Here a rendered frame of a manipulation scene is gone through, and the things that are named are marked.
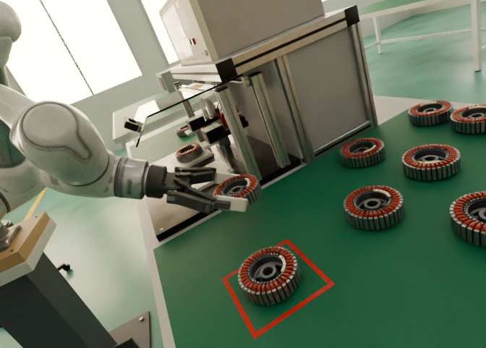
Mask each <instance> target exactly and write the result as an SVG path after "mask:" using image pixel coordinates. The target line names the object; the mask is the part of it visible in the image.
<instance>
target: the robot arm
mask: <svg viewBox="0 0 486 348"><path fill-rule="evenodd" d="M21 34H22V24H21V21H20V19H19V17H18V15H17V13H16V12H15V11H14V9H13V8H12V7H11V6H10V5H8V4H7V3H5V2H3V1H0V252H3V251H5V250H6V249H8V248H9V247H10V244H11V242H12V240H13V239H14V237H15V235H16V234H17V232H18V231H19V230H20V229H21V228H22V227H21V226H20V225H16V226H13V227H12V228H9V229H8V228H6V227H5V225H3V224H2V222H1V220H2V219H3V217H5V215H7V214H8V213H9V212H11V211H13V210H15V209H17V208H19V207H20V206H22V205H24V204H26V203H27V202H28V201H30V200H32V199H33V198H34V197H35V196H37V195H38V194H40V193H41V192H42V191H43V190H44V189H45V188H46V186H47V187H49V188H51V189H53V190H55V191H58V192H62V193H64V194H68V195H75V196H80V197H86V198H109V197H118V198H131V199H138V200H142V199H143V198H144V196H145V195H146V196H147V198H159V199H161V198H162V197H163V195H164V194H165V195H167V197H166V202H167V203H170V204H177V205H181V206H184V207H187V208H191V209H193V210H196V211H200V212H203V213H207V214H211V213H213V212H214V209H215V208H218V209H225V210H231V211H242V212H245V211H246V208H247V202H248V199H245V198H234V197H229V196H222V195H216V197H213V196H211V195H208V194H206V193H204V192H201V191H199V190H197V189H195V188H193V187H192V185H193V184H199V183H204V182H212V181H214V183H215V184H221V183H222V182H224V181H226V180H227V179H229V178H232V179H233V177H235V176H237V175H238V176H239V175H240V174H229V173H223V172H217V171H216V168H213V167H178V166H175V167H174V172H167V167H166V166H162V165H156V164H152V165H150V166H149V163H148V161H146V160H142V159H136V158H128V157H121V156H116V155H114V153H113V152H112V151H109V150H108V149H106V145H105V143H104V141H103V138H102V137H101V135H100V133H99V132H98V130H97V129H96V128H95V126H94V124H93V123H92V122H91V121H90V120H89V119H88V118H87V117H86V116H85V115H84V114H83V113H82V112H81V111H80V110H78V109H76V108H75V107H73V106H70V105H69V104H66V103H62V102H58V101H39V102H36V101H33V100H31V99H29V98H28V97H26V96H24V95H23V94H21V93H18V92H17V91H15V90H12V89H11V88H10V86H9V81H8V77H7V71H6V67H5V65H6V64H7V62H8V61H9V55H10V52H11V50H12V45H13V43H15V42H17V41H18V39H19V38H20V36H21ZM183 172H184V173H183Z"/></svg>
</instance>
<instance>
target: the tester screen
mask: <svg viewBox="0 0 486 348"><path fill-rule="evenodd" d="M163 22H164V24H165V26H166V29H167V31H168V33H169V36H170V38H171V41H172V43H173V45H174V48H175V50H176V52H177V53H180V52H184V49H183V48H182V45H181V42H182V41H185V40H187V37H186V36H184V37H182V38H179V37H178V35H177V33H176V29H177V28H179V27H181V26H182V25H181V23H180V21H179V18H178V15H177V13H176V10H175V8H173V9H172V10H171V11H170V12H169V13H168V14H167V15H166V16H165V17H164V18H163ZM176 44H179V47H180V49H181V50H180V51H178V50H177V48H176ZM184 54H185V53H184ZM191 57H194V55H192V56H186V54H185V56H182V57H179V60H180V59H187V58H191Z"/></svg>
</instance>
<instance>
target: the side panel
mask: <svg viewBox="0 0 486 348"><path fill-rule="evenodd" d="M275 62H276V66H277V69H278V73H279V75H280V78H281V82H282V85H283V89H284V92H285V95H286V100H287V102H288V105H289V109H290V112H291V116H292V119H293V122H294V126H295V129H296V131H297V136H298V138H299V143H300V145H301V148H302V152H303V155H304V158H303V159H302V160H303V162H304V163H306V164H309V163H311V161H315V160H316V159H318V158H320V157H322V156H324V155H325V154H327V153H330V152H331V151H332V150H335V149H337V148H338V147H340V146H342V145H343V144H345V143H347V142H349V141H351V140H353V139H354V138H356V137H358V136H360V135H362V134H364V133H366V132H367V131H369V130H371V129H372V128H374V127H376V126H378V119H377V114H376V110H375V103H374V98H373V94H372V86H371V82H370V75H369V70H368V66H367V59H366V54H365V47H364V43H363V38H362V31H361V27H360V22H358V23H356V24H353V25H351V26H349V27H346V28H344V29H342V30H340V31H338V32H335V33H333V34H331V35H328V36H326V37H324V38H321V39H320V40H317V41H315V42H313V43H310V44H308V45H306V46H303V47H301V48H298V49H297V50H295V51H292V52H290V53H288V54H285V55H283V56H280V57H278V58H277V59H275Z"/></svg>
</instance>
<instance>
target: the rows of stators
mask: <svg viewBox="0 0 486 348"><path fill-rule="evenodd" d="M408 114H409V121H410V123H412V124H415V125H419V126H428V125H429V126H431V125H435V124H441V123H443V122H446V121H448V120H451V128H452V130H455V131H457V132H461V133H468V134H471V133H472V134H475V133H477V134H479V133H483V132H486V104H478V106H477V104H475V105H471V106H467V107H463V108H460V109H458V110H456V111H453V104H452V103H451V102H448V101H441V100H439V101H438V100H436V101H429V103H428V101H426V102H423V103H420V104H417V105H415V106H413V107H411V108H410V109H409V111H408Z"/></svg>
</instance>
